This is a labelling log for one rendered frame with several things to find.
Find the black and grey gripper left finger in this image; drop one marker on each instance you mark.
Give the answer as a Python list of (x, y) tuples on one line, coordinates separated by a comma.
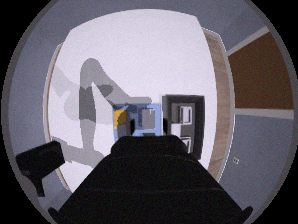
[(126, 129)]

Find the yellow brass block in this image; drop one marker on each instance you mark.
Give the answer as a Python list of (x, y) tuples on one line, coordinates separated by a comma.
[(120, 116)]

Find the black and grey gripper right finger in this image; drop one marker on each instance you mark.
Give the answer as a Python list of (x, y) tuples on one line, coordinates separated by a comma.
[(171, 128)]

